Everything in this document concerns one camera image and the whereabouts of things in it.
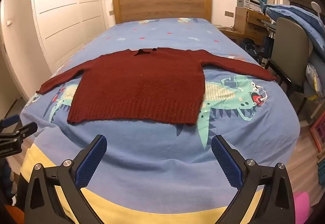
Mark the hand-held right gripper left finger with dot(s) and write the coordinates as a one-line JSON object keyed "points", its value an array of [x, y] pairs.
{"points": [[90, 160]]}

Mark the blue printed bed blanket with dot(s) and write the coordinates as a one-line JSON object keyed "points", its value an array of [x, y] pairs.
{"points": [[152, 163]]}

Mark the blue quilt pile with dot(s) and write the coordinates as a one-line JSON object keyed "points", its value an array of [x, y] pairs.
{"points": [[304, 23]]}

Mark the black backpack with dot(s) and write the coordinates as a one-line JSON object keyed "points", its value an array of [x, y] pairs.
{"points": [[250, 48]]}

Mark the white printer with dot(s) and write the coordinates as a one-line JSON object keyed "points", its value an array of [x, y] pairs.
{"points": [[247, 3]]}

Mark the pink object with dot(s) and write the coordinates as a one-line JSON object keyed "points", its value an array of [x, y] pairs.
{"points": [[302, 208]]}

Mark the white round lamp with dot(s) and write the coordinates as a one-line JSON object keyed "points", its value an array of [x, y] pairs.
{"points": [[316, 8]]}

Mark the dark red knitted sweater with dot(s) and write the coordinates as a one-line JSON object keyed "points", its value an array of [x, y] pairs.
{"points": [[139, 86]]}

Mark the wooden desk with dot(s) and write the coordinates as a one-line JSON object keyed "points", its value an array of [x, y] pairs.
{"points": [[248, 24]]}

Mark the white panelled wardrobe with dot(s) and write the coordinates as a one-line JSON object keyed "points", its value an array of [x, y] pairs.
{"points": [[63, 10]]}

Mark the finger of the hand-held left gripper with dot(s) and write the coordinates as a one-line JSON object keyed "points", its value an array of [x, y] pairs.
{"points": [[10, 121], [26, 130]]}

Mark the grey chair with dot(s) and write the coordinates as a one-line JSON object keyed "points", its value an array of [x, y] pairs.
{"points": [[289, 43]]}

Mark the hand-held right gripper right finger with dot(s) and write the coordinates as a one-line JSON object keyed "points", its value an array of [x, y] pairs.
{"points": [[227, 163]]}

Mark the white wall switch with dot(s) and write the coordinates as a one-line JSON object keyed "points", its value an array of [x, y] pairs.
{"points": [[9, 22]]}

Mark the wooden headboard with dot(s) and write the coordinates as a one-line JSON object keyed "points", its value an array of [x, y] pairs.
{"points": [[162, 5]]}

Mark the patterned white cloth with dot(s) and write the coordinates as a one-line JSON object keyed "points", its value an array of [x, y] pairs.
{"points": [[312, 79]]}

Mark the red picture frame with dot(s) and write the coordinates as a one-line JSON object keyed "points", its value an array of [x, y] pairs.
{"points": [[318, 132]]}

